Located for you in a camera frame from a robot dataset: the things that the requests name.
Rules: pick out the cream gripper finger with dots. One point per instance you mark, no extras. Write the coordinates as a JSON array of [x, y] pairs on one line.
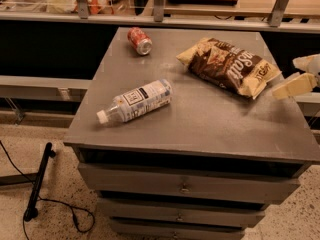
[[310, 64], [296, 84]]

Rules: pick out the brown chip bag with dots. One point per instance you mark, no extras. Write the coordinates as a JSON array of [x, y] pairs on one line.
[[229, 67]]

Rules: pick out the clear plastic water bottle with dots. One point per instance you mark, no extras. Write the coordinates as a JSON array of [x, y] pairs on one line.
[[136, 103]]

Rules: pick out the grey drawer cabinet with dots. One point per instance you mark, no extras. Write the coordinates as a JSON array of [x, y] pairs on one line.
[[204, 128]]

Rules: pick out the red soda can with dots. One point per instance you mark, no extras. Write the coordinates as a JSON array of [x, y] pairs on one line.
[[139, 40]]

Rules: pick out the middle drawer with knob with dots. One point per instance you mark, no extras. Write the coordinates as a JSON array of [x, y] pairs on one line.
[[182, 213]]

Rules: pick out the drawer with knob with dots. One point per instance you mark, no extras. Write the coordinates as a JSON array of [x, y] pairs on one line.
[[182, 213], [175, 231], [188, 183]]

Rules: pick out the top drawer with knob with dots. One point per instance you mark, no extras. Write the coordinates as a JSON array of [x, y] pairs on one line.
[[188, 183]]

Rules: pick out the bottom drawer with knob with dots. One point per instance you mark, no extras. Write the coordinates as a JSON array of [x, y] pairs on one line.
[[175, 231]]

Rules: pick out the black stand leg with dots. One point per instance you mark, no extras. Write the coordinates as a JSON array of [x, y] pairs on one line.
[[36, 179]]

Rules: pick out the metal railing frame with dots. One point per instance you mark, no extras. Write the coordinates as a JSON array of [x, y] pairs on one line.
[[301, 16]]

